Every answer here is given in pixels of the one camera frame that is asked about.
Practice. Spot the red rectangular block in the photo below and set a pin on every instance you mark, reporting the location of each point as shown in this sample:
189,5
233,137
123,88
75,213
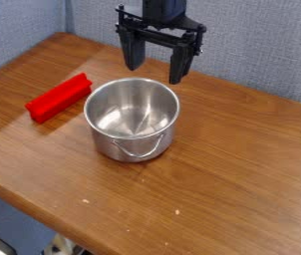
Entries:
60,97

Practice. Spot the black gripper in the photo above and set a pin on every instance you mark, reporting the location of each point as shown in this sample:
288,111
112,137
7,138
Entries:
163,14

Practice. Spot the white black object below table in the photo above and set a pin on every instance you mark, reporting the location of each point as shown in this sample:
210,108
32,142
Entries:
61,246

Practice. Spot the metal pot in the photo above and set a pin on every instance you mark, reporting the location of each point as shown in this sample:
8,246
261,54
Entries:
131,113

